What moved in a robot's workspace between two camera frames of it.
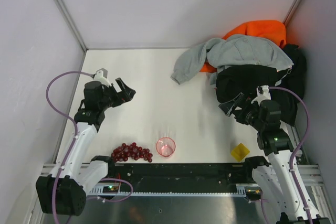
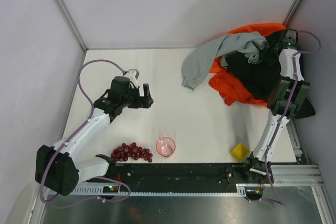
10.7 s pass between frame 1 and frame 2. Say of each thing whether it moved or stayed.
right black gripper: moved
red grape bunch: stayed
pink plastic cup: stayed
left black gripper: moved
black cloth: moved
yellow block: stayed
